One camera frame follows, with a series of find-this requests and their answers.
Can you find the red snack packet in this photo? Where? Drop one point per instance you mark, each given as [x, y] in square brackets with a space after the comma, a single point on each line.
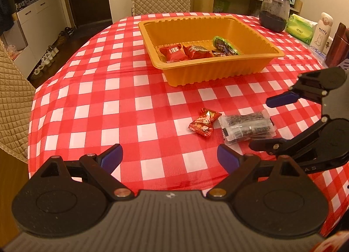
[173, 52]

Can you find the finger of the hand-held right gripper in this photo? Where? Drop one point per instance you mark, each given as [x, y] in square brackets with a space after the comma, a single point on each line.
[268, 145]
[280, 99]

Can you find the red printed candy packet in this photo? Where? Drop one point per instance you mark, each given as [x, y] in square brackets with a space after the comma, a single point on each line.
[204, 122]

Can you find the red checked tablecloth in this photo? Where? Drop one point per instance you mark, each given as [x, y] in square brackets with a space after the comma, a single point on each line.
[122, 104]

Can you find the white rabbit print bottle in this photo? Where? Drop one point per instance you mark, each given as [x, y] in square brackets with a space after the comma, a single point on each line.
[322, 32]

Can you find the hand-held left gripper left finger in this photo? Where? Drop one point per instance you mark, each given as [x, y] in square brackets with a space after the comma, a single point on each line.
[111, 156]

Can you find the orange plastic tray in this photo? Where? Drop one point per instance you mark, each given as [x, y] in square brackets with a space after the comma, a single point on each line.
[207, 69]

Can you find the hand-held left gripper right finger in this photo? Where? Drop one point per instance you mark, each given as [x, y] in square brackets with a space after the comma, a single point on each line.
[227, 157]

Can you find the brown box at right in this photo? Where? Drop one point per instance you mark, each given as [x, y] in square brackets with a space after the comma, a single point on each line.
[338, 46]

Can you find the red and gold candy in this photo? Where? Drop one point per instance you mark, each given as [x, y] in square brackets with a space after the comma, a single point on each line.
[196, 51]

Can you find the dark glass jar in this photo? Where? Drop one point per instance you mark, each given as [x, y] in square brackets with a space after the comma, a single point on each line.
[274, 11]

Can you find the green tissue pack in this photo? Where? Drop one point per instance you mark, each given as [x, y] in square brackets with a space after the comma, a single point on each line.
[300, 28]

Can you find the small blue and white box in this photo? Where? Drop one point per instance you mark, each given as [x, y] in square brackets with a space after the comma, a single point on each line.
[317, 51]

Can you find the grey cookie packet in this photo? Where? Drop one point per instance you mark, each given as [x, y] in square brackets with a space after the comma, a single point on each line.
[246, 125]

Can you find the large green candy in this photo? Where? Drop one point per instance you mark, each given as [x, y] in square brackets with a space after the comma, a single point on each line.
[225, 46]

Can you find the row of shoes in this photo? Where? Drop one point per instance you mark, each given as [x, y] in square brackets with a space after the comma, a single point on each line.
[49, 55]

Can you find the white cabinet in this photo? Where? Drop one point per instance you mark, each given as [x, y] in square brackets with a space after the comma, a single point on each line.
[35, 14]

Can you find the small red candy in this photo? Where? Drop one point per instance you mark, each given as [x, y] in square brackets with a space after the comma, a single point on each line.
[219, 54]

